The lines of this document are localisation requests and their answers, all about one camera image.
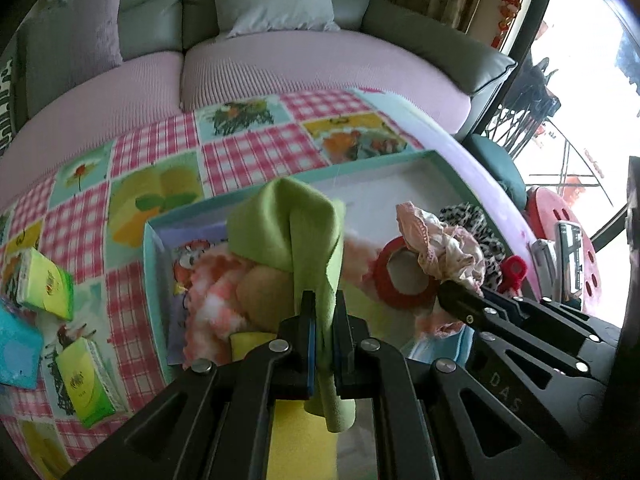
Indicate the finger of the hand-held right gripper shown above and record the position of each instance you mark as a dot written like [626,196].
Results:
[530,355]
[500,312]

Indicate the green tissue packet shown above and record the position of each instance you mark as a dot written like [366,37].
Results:
[85,385]
[45,285]

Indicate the beige lace scrunchie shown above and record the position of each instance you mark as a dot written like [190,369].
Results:
[440,245]

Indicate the black smartphone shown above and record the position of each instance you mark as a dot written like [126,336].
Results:
[570,260]

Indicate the green cloth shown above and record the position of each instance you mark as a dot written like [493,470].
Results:
[290,230]

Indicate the silver phone stand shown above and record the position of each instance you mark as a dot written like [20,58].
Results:
[542,260]

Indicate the yellow green sponge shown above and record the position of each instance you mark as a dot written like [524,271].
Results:
[295,440]

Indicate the purple cushion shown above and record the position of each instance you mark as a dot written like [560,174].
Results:
[75,45]

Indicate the red scrunchie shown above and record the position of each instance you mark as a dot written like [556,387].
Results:
[515,270]

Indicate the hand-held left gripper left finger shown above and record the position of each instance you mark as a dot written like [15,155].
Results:
[310,355]

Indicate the teal stool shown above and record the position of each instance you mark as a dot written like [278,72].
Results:
[495,160]

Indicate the black white patterned cushion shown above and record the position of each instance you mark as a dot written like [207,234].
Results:
[5,110]

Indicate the beige makeup sponge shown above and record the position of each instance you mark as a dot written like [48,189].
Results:
[265,295]

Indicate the black iron railing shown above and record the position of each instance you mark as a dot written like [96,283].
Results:
[530,125]

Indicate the grey sofa pink seat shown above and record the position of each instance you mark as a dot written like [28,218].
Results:
[300,70]

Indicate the teal square tin box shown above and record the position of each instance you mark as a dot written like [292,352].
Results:
[17,350]

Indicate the teal shallow cardboard box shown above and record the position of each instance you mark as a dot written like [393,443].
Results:
[380,185]

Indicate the red round stool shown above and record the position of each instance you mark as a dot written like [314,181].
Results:
[550,205]

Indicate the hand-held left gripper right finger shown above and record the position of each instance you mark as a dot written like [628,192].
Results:
[341,355]

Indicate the leopard print scrunchie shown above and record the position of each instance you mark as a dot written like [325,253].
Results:
[487,245]

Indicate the red hanging decoration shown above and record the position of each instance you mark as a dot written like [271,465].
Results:
[510,0]

